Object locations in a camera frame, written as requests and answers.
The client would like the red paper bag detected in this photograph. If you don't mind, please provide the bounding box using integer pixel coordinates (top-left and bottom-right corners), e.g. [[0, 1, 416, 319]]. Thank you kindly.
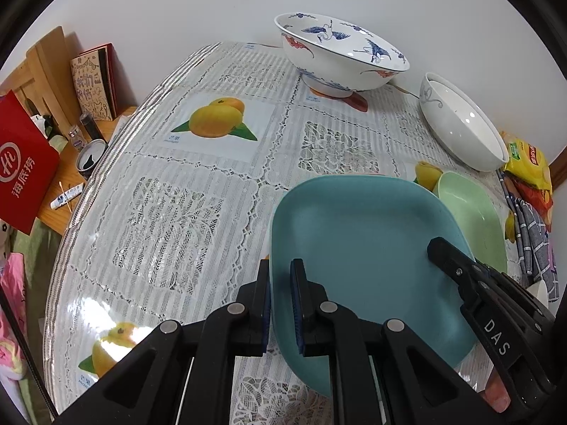
[[0, 89, 61, 236]]

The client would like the red chips bag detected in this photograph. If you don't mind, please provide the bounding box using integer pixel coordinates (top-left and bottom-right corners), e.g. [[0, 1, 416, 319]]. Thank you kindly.
[[509, 177, 555, 233]]

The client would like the pink cloth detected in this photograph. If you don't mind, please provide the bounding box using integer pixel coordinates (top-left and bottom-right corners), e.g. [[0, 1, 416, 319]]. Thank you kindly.
[[0, 252, 35, 380]]

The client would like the black and white can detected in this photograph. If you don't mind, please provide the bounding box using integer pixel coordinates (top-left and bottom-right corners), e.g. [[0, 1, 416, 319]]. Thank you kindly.
[[75, 138, 110, 182]]

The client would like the blue crane pattern bowl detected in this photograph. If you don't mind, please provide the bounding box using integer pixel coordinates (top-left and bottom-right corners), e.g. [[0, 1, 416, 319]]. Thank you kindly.
[[274, 12, 411, 98]]

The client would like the fruit print lace tablecloth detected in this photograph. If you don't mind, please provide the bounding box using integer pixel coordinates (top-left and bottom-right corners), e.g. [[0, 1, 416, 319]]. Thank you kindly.
[[42, 42, 560, 425]]

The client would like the wooden side desk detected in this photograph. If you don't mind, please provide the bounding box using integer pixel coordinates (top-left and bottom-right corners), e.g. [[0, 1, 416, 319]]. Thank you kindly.
[[33, 105, 138, 236]]

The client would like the red book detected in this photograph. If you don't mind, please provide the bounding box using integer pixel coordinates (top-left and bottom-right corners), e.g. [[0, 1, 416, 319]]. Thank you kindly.
[[104, 43, 122, 118]]

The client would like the black cable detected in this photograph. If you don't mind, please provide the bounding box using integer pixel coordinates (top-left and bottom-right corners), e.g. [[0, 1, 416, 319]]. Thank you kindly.
[[0, 283, 56, 420]]

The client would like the black bottle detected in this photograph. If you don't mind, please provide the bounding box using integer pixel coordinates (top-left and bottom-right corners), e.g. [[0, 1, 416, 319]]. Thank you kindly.
[[79, 113, 104, 141]]

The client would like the yellow chips bag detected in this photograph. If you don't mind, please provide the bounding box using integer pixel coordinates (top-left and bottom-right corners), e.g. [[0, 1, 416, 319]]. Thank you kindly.
[[500, 130, 554, 196]]

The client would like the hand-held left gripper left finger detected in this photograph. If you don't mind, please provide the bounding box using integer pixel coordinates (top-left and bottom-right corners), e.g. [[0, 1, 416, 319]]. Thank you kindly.
[[53, 257, 272, 425]]

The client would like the green square plate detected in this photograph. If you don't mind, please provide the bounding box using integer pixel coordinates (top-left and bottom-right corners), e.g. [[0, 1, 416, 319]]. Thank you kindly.
[[432, 172, 508, 275]]

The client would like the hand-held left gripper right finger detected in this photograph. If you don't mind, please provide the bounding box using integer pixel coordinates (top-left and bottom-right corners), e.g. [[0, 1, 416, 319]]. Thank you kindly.
[[290, 257, 501, 425]]

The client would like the grey checked cloth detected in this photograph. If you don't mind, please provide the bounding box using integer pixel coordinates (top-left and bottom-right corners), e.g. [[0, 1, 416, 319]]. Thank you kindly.
[[498, 168, 561, 304]]

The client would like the white bowl grey scroll pattern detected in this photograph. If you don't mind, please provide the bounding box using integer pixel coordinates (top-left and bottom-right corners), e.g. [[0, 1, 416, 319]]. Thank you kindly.
[[419, 72, 510, 172]]

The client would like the doodle cover book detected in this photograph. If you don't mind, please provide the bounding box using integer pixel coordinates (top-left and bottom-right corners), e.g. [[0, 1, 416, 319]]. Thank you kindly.
[[70, 49, 117, 121]]

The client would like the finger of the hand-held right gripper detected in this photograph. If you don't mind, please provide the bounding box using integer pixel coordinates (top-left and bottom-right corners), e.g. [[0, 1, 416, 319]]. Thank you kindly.
[[482, 263, 556, 319], [426, 237, 493, 315]]

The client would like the white tube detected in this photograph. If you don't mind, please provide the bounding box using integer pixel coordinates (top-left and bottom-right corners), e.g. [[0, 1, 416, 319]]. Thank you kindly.
[[50, 181, 85, 210]]

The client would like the blue square plate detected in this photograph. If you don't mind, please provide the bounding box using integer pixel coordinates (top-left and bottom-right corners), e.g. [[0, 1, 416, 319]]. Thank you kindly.
[[269, 175, 481, 399]]

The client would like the person's right hand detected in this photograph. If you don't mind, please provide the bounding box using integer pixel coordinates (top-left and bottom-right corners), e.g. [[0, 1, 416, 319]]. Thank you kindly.
[[483, 378, 512, 412]]

